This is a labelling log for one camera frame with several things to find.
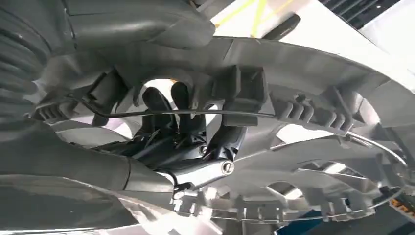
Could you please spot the yellow tape strip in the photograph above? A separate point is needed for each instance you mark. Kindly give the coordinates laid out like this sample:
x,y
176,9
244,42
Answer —
x,y
235,12
258,18

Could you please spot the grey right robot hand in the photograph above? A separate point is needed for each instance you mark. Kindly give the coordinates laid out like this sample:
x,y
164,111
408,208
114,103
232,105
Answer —
x,y
97,168

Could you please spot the orange object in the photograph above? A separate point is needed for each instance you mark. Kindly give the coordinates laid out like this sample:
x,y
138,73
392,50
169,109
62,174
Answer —
x,y
403,207

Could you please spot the black bar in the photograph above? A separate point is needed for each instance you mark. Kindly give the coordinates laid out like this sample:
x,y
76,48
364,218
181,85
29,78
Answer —
x,y
282,26

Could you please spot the ribbed grey right arm sleeve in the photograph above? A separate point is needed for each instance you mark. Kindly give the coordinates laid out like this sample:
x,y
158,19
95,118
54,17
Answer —
x,y
19,58

